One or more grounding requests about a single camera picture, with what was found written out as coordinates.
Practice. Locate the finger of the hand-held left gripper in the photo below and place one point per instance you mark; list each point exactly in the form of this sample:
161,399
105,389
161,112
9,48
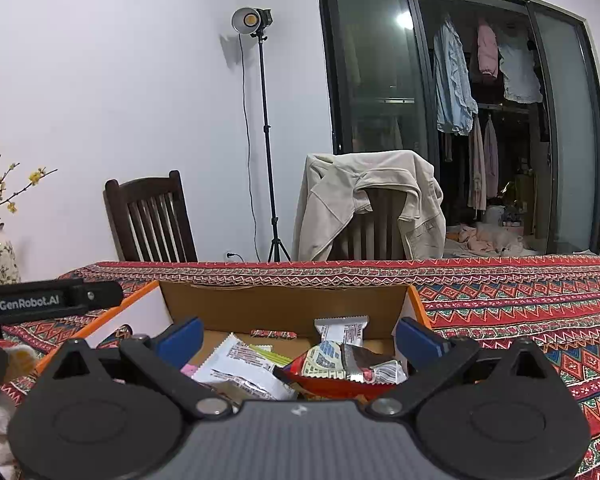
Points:
102,292

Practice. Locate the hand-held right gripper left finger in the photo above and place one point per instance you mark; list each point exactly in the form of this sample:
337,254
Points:
182,340

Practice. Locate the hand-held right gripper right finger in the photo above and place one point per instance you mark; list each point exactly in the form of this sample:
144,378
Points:
417,342

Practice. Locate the white green-striped snack packet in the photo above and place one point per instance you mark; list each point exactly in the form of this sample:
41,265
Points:
240,365

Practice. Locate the silver snack packet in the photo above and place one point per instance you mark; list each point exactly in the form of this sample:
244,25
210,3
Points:
342,332

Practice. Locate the red snack packet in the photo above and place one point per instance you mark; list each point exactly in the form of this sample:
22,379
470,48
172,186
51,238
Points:
325,360

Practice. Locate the orange-edged cardboard box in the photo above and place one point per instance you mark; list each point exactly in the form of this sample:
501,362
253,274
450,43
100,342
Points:
280,305

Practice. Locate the small pink packet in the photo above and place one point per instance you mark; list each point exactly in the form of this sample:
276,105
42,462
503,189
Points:
189,370

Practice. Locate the floral ceramic vase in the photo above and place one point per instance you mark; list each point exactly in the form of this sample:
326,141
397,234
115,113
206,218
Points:
2,260

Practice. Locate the red patterned tablecloth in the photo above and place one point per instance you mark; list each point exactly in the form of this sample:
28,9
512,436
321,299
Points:
505,300

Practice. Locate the dark wooden chair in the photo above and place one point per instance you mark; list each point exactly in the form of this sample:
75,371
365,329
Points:
145,187

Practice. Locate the pink floor cloth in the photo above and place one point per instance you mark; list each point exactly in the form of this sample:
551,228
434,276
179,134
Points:
462,237

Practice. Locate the yellow flower branches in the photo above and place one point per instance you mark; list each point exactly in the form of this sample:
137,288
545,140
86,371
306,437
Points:
35,176

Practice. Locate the jacket-draped wooden chair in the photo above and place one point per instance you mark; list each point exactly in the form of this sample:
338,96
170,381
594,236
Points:
380,220

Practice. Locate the white fluffy floor pile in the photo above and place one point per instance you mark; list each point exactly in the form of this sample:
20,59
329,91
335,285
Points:
500,239

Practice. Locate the beige jacket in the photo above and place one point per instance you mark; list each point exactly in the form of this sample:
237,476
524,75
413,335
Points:
330,190

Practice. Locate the beige hanging garment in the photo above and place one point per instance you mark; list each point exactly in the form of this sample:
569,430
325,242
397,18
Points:
476,170

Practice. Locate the mauve hanging garment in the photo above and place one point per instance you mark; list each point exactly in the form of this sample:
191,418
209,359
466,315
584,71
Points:
491,160

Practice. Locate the light blue hanging shirt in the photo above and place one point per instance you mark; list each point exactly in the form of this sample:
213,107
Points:
450,85

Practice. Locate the black-framed sliding glass door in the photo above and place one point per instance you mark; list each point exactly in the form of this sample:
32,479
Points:
375,60

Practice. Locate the white hanging blouse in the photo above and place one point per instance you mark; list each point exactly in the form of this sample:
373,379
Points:
520,75

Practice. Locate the pink hanging garment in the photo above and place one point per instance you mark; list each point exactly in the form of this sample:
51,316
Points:
487,52

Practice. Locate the studio light on tripod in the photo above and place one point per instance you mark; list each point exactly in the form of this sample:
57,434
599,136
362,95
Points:
247,21

